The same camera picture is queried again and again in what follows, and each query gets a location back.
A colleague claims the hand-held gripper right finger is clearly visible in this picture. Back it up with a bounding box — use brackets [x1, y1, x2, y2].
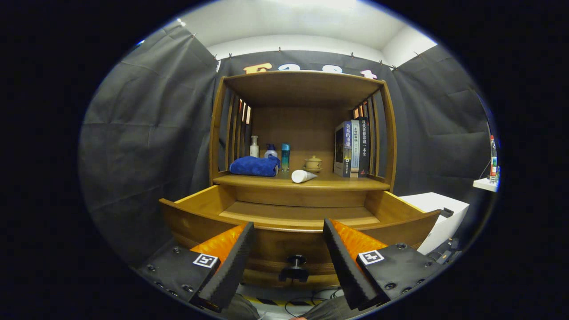
[322, 218, 445, 311]

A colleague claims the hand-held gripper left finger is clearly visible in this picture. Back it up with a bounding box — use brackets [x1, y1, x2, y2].
[133, 221, 256, 312]

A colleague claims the brown wooden drawer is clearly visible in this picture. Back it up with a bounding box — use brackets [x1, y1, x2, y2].
[159, 184, 441, 289]

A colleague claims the white squeeze tube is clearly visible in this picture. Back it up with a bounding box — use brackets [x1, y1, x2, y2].
[291, 170, 319, 184]

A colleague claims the wooden countertop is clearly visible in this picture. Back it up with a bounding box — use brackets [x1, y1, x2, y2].
[212, 171, 391, 192]

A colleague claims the white low cabinet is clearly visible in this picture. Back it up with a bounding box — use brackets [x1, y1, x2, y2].
[399, 192, 470, 255]

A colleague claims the brown wooden cabinet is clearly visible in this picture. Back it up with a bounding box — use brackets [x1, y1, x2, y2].
[208, 70, 397, 207]

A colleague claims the person's left leg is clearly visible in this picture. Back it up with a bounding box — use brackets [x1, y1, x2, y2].
[224, 293, 263, 320]

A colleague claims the person's leg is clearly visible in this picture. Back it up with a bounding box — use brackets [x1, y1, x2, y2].
[302, 296, 356, 320]
[224, 293, 263, 320]

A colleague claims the person's right leg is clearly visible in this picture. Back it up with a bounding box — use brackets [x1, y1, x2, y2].
[302, 296, 356, 320]

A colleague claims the folded blue towel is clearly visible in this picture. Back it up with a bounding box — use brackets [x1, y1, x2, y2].
[229, 156, 281, 177]

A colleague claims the blue spine book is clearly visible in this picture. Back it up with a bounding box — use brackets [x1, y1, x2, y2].
[333, 120, 354, 178]

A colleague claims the pale spine book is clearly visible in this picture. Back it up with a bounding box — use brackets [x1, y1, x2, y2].
[350, 119, 361, 178]

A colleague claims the black backdrop cloth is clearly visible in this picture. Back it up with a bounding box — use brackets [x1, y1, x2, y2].
[79, 22, 498, 267]

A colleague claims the white side table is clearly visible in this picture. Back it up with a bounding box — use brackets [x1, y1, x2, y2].
[473, 177, 499, 192]

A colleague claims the red label water bottle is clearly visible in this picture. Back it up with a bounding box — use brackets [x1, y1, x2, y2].
[489, 136, 498, 182]

